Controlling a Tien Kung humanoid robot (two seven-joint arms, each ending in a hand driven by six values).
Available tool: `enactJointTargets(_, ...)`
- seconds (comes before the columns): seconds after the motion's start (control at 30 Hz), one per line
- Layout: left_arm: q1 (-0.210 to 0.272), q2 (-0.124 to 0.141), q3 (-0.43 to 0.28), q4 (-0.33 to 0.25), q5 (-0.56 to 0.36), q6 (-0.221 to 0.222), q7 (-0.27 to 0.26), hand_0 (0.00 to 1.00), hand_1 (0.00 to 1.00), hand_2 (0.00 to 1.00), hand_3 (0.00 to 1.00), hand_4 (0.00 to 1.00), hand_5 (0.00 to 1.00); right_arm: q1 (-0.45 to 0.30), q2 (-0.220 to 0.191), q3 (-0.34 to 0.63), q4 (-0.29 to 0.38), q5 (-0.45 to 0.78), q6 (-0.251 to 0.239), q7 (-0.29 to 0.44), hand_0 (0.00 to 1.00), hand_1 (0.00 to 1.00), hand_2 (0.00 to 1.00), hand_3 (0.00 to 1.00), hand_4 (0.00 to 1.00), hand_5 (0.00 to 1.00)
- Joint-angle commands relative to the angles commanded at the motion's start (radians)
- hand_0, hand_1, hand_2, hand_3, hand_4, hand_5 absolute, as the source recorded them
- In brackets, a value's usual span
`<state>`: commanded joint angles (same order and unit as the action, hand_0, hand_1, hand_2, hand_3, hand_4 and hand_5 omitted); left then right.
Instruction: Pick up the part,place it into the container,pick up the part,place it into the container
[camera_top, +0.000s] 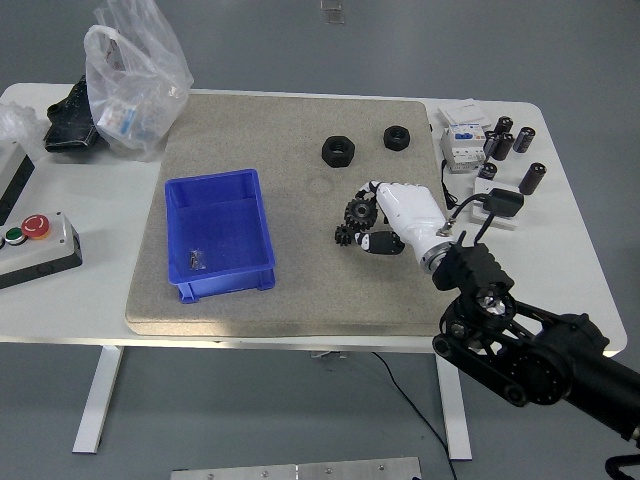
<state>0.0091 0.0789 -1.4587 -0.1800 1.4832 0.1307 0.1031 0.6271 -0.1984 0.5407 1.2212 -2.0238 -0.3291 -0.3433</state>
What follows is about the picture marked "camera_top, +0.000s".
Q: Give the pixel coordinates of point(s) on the grey button control box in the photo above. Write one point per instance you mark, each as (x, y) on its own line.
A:
(45, 255)

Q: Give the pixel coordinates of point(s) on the blue plastic box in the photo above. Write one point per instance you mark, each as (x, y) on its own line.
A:
(220, 225)

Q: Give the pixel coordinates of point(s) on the small dark screws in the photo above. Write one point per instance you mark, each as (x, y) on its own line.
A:
(196, 260)

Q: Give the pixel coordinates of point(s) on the grey floor fixture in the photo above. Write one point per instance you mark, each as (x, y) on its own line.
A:
(332, 12)

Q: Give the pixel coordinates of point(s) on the black cylindrical capacitor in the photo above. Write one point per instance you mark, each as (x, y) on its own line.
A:
(504, 124)
(532, 177)
(487, 171)
(490, 144)
(524, 140)
(506, 146)

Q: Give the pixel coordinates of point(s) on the large black hex nut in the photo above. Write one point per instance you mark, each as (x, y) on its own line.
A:
(338, 159)

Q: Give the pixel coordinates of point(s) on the white flat block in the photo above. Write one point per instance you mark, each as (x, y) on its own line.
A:
(500, 222)

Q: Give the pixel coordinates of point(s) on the black power adapter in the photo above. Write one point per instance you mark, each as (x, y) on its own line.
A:
(507, 202)

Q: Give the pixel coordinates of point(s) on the small black hex nut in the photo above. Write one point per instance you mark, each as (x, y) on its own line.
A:
(397, 143)

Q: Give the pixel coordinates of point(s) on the black pouch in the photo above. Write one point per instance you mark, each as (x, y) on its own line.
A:
(70, 125)

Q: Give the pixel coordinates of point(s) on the white table leg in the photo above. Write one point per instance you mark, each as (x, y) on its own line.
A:
(100, 400)
(455, 425)

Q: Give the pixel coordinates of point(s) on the grey-brown mat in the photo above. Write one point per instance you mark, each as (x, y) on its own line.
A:
(250, 125)

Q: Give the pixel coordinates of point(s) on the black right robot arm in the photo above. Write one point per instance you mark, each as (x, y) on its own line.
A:
(575, 360)

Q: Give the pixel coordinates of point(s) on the small printed carton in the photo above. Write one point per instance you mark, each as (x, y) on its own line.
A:
(117, 119)

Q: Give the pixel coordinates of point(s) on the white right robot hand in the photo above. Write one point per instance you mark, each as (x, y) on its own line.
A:
(407, 210)

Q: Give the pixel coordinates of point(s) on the clear plastic bag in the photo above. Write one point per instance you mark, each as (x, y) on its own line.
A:
(145, 65)

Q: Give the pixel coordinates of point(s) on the white circuit breaker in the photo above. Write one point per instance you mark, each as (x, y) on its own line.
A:
(462, 147)

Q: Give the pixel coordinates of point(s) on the black double gear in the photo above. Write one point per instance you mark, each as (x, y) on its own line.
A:
(361, 212)

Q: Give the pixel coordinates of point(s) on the flat white carton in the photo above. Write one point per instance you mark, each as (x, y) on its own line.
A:
(462, 114)

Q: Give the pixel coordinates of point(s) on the crumpled clear plastic wrap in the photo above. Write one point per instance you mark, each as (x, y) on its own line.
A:
(17, 122)

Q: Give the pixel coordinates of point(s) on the green push button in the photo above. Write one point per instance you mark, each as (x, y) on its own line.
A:
(13, 235)

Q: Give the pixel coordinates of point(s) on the silver metal plate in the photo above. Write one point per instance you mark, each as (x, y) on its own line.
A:
(300, 470)

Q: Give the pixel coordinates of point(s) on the red emergency stop button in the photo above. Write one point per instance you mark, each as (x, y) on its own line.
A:
(36, 226)

